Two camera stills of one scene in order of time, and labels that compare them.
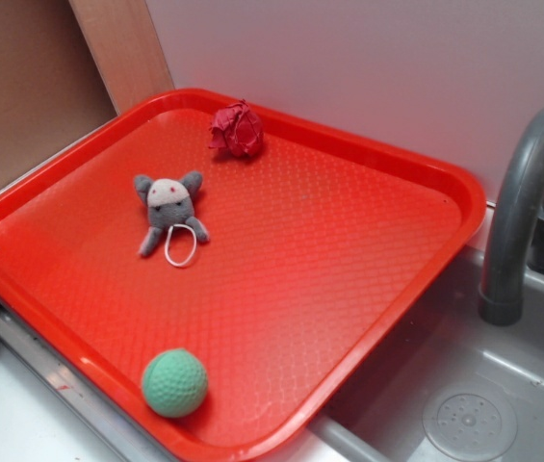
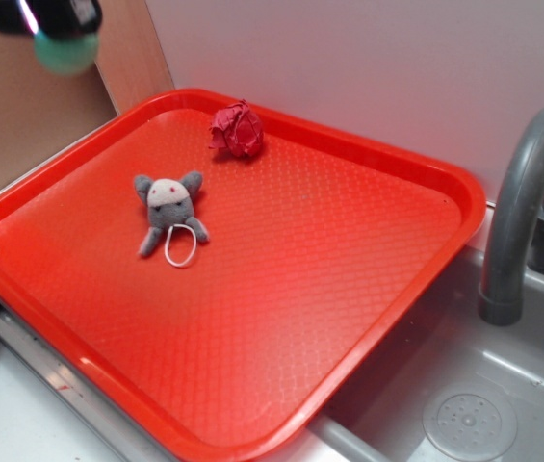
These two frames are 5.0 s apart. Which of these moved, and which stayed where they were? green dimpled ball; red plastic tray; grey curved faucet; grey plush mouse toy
Moved: green dimpled ball
Stayed: grey plush mouse toy; grey curved faucet; red plastic tray
